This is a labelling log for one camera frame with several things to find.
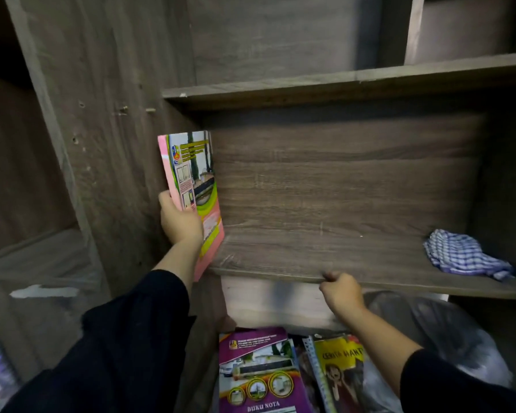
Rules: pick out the person's right hand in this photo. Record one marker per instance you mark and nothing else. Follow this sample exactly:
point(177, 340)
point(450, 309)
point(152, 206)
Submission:
point(343, 293)

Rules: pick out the person's left hand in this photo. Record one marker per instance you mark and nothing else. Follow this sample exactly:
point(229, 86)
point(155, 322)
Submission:
point(181, 225)

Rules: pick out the person's left thumb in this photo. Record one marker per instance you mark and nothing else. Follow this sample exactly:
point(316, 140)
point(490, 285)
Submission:
point(167, 202)

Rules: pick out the person's right thumb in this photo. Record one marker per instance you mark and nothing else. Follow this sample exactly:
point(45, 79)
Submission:
point(331, 276)

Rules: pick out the pink green book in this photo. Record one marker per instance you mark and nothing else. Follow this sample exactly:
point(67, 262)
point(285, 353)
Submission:
point(198, 167)

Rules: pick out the person's right forearm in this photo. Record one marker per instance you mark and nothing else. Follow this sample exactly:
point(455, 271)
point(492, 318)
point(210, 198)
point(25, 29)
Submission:
point(413, 365)

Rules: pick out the person's left forearm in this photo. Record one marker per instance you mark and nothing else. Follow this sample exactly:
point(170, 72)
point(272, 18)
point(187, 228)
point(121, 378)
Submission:
point(129, 335)

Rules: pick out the grey wooden shelf unit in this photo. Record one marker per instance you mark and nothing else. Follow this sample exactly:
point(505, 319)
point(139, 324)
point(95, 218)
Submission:
point(327, 189)

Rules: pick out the clear punched plastic sleeve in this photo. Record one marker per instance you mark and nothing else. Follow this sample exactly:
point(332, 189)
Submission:
point(316, 369)

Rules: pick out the yellow cartoon book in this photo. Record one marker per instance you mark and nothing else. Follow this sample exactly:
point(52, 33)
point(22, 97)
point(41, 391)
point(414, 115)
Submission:
point(342, 374)

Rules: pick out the purple notebook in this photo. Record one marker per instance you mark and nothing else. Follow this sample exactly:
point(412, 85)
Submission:
point(258, 374)

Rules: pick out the grey plastic bag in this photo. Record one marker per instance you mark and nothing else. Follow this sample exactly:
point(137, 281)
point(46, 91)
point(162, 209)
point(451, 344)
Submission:
point(447, 331)

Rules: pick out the blue white checkered cloth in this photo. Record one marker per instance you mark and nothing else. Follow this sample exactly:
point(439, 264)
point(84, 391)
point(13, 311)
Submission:
point(462, 253)

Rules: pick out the white paper scrap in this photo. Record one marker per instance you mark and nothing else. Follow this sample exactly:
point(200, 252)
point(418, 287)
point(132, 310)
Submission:
point(45, 291)

